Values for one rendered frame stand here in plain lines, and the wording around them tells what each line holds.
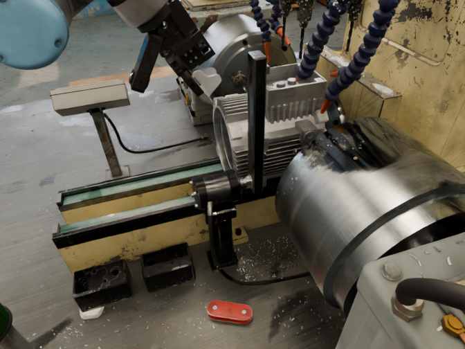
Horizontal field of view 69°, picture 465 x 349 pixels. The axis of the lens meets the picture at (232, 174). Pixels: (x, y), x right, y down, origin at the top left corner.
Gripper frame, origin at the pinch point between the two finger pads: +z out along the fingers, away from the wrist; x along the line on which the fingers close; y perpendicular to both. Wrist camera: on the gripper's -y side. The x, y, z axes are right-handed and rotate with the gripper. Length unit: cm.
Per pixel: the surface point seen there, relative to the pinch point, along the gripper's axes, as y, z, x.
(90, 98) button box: -22.6, -10.0, 16.3
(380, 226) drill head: 10.5, 1.1, -44.1
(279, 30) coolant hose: 21.3, 0.1, 5.4
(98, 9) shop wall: -90, 63, 540
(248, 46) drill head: 15.2, 3.3, 14.9
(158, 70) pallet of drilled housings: -40, 85, 252
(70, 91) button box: -25.1, -13.7, 17.9
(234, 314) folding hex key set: -18.0, 20.7, -33.0
